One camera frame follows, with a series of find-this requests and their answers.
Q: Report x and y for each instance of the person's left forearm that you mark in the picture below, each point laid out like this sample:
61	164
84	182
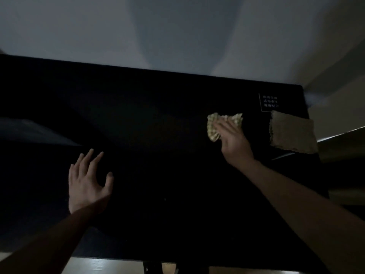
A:
42	242

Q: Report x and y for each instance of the person's left hand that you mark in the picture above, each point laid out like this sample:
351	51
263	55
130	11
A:
85	191

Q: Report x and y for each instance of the plain grey cleaning cloth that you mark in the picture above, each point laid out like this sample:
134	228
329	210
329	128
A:
293	132

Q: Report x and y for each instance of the person's right forearm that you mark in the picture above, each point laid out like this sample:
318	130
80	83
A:
308	214

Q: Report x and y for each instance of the person's right hand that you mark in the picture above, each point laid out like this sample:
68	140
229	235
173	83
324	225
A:
235	148

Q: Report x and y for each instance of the grey curtain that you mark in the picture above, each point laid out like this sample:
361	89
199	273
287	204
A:
345	174

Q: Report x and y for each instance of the yellow checkered cloth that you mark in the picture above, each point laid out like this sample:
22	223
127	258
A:
212	132

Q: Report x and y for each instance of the black table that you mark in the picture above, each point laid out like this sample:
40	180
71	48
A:
171	182

